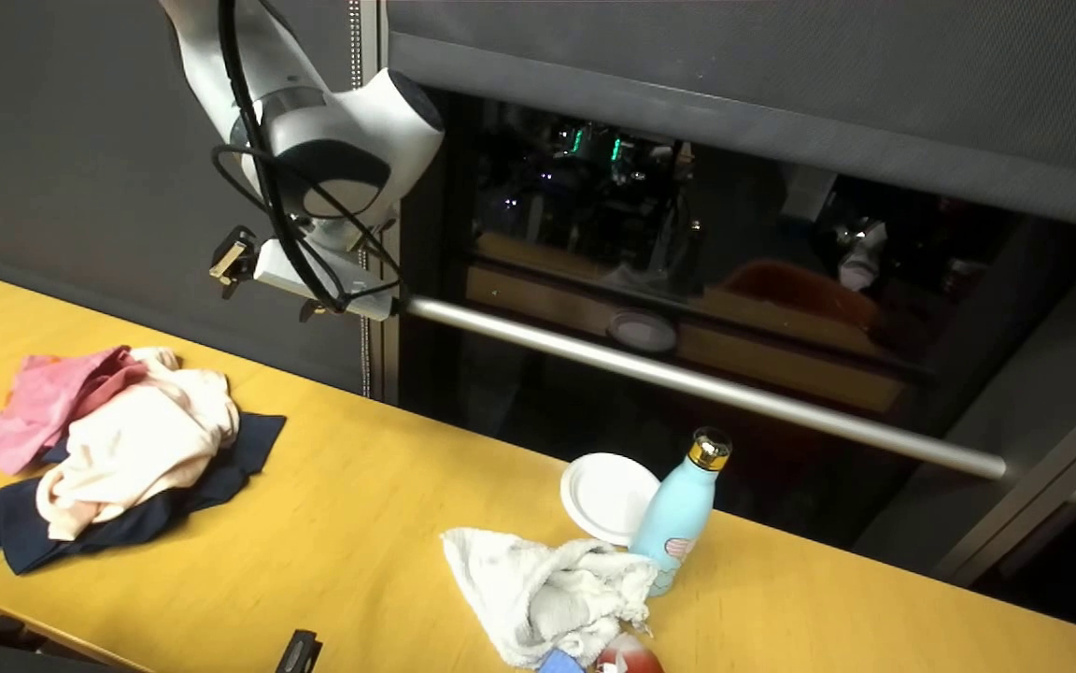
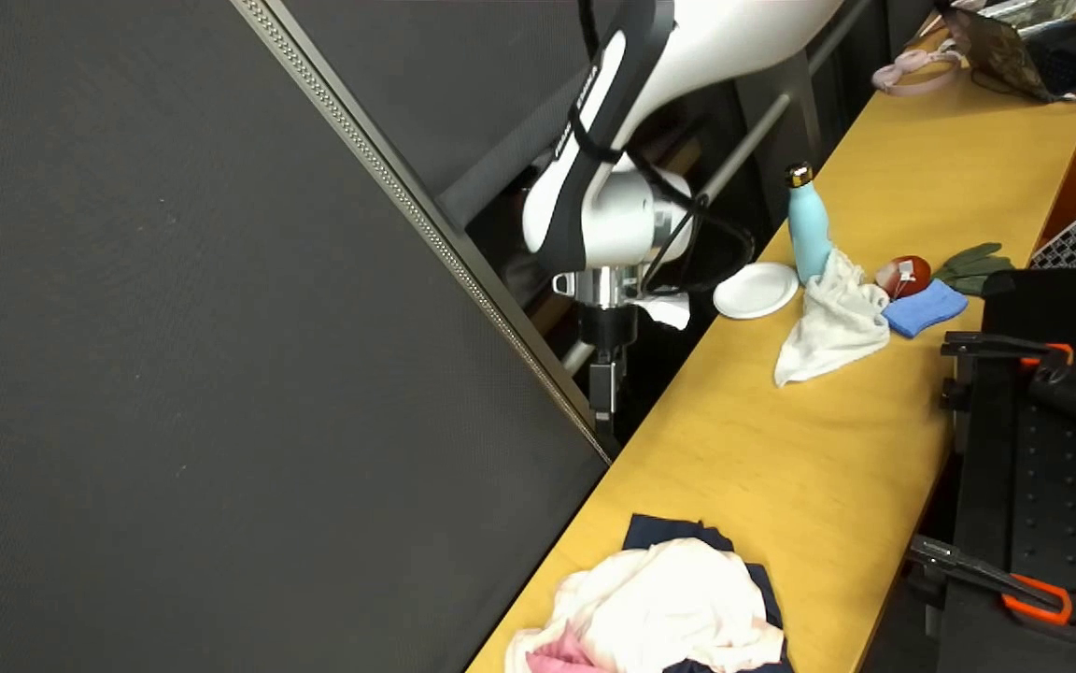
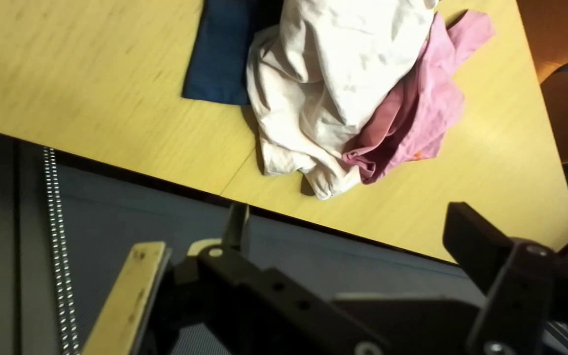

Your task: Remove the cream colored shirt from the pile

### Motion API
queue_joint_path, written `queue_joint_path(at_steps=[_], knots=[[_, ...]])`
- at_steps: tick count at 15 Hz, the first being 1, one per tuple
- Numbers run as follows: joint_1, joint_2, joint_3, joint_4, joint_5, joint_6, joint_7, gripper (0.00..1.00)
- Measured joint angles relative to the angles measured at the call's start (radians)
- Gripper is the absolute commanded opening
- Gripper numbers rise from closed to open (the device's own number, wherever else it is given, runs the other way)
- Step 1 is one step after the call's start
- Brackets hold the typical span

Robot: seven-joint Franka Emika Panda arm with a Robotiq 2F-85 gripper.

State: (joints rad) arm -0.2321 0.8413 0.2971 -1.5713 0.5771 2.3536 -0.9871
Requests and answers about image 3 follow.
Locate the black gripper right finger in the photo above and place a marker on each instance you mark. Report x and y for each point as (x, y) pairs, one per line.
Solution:
(514, 288)

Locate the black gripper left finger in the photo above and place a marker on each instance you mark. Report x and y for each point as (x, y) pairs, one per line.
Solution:
(277, 296)

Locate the navy blue shirt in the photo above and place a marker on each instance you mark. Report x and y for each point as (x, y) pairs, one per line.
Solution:
(222, 51)

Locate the pale wooden slat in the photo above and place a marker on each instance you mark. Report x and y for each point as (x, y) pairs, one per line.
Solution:
(129, 296)

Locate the cream colored shirt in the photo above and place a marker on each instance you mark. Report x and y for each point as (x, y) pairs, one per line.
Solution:
(336, 71)

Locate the pink shirt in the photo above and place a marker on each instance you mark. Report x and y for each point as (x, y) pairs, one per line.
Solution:
(423, 110)

